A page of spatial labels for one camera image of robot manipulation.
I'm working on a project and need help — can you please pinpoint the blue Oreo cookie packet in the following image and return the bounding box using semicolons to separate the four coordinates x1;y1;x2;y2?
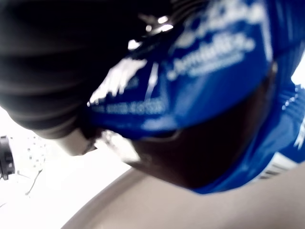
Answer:
87;0;305;195

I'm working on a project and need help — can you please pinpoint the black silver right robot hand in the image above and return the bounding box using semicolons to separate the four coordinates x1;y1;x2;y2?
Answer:
0;0;279;191

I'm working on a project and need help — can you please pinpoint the black left elbow cable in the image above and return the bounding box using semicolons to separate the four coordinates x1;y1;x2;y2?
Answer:
25;168;44;197

